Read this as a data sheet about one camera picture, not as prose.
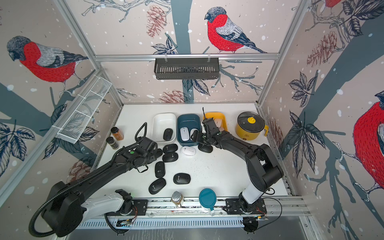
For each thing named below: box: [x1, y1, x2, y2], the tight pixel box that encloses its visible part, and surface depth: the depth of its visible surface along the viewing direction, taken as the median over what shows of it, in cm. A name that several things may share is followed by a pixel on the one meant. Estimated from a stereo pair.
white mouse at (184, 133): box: [180, 126, 190, 142], surface depth 102 cm
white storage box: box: [151, 112, 177, 143], surface depth 107 cm
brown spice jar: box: [110, 126, 124, 141], surface depth 97 cm
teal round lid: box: [199, 188, 217, 211], surface depth 72 cm
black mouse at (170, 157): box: [162, 152, 179, 163], surface depth 92 cm
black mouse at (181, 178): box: [173, 172, 191, 185], surface depth 83 cm
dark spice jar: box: [106, 136, 120, 150], surface depth 92 cm
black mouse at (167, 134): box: [163, 128, 174, 141], surface depth 102 cm
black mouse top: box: [162, 143, 178, 153], surface depth 96 cm
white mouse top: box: [180, 146, 197, 156], surface depth 94 cm
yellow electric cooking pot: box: [235, 115, 269, 141], surface depth 94 cm
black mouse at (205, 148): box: [198, 143, 213, 153], surface depth 95 cm
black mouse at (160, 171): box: [155, 161, 166, 178], surface depth 87 cm
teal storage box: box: [177, 114, 201, 147], surface depth 105 cm
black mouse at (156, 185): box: [148, 177, 167, 195], surface depth 81 cm
